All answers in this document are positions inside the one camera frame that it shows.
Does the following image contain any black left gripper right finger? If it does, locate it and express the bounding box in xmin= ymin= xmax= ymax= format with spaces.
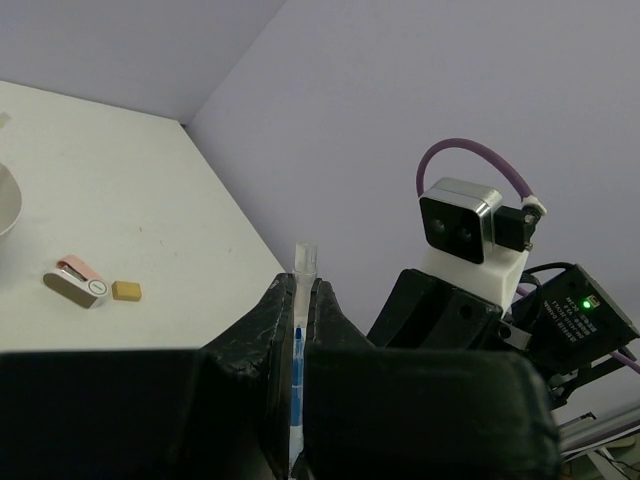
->
xmin=303 ymin=281 xmax=562 ymax=479

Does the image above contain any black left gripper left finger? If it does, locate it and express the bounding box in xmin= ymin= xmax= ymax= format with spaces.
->
xmin=1 ymin=274 xmax=295 ymax=479

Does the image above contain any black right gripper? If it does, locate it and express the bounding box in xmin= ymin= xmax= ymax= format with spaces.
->
xmin=367 ymin=269 xmax=531 ymax=352

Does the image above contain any blue ballpoint pen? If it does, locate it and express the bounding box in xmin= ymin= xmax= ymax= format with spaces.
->
xmin=289 ymin=242 xmax=317 ymax=477

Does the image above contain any tan eraser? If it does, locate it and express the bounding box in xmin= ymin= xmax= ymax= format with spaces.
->
xmin=111 ymin=281 xmax=142 ymax=302

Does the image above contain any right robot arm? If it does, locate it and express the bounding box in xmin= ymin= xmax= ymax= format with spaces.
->
xmin=367 ymin=262 xmax=639 ymax=408

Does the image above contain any white round divided organizer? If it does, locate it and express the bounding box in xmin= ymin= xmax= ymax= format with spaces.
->
xmin=0 ymin=164 xmax=23 ymax=240

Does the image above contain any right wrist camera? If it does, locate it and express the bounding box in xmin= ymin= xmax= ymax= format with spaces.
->
xmin=419 ymin=178 xmax=547 ymax=311

